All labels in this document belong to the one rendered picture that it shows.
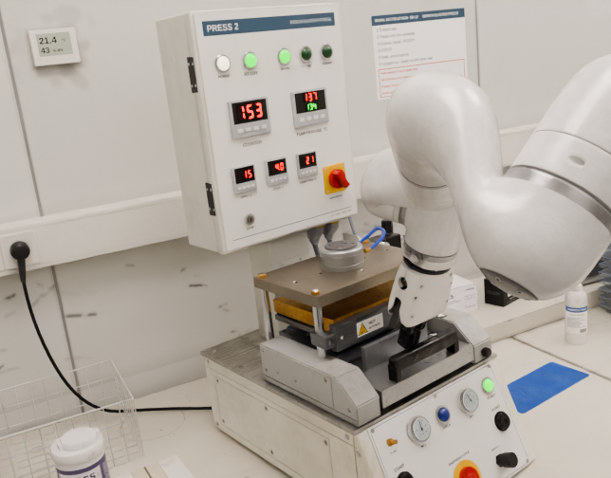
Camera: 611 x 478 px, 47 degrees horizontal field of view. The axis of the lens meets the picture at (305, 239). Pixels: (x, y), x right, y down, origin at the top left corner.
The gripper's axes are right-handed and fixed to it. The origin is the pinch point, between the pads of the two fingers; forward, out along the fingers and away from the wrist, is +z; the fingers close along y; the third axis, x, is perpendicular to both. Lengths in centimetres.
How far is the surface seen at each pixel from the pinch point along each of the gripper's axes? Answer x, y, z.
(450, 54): 63, 75, -23
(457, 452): -14.6, 0.1, 13.9
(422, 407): -8.1, -3.3, 7.4
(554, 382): -8, 44, 25
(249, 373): 20.8, -16.3, 16.2
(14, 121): 83, -34, -13
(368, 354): 2.1, -6.8, 2.2
